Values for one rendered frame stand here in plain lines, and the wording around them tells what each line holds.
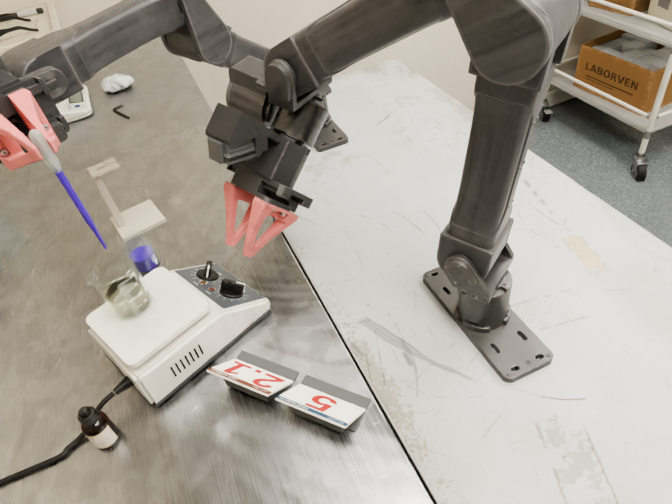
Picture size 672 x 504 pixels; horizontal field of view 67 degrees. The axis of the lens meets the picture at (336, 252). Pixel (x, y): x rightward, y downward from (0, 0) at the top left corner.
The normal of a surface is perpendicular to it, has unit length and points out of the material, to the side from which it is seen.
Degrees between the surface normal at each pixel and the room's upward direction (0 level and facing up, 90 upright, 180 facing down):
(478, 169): 90
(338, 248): 0
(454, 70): 90
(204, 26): 90
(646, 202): 0
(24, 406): 0
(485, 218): 79
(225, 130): 40
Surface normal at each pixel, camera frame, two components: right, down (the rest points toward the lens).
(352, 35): -0.51, 0.66
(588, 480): -0.12, -0.72
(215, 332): 0.72, 0.40
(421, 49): 0.40, 0.59
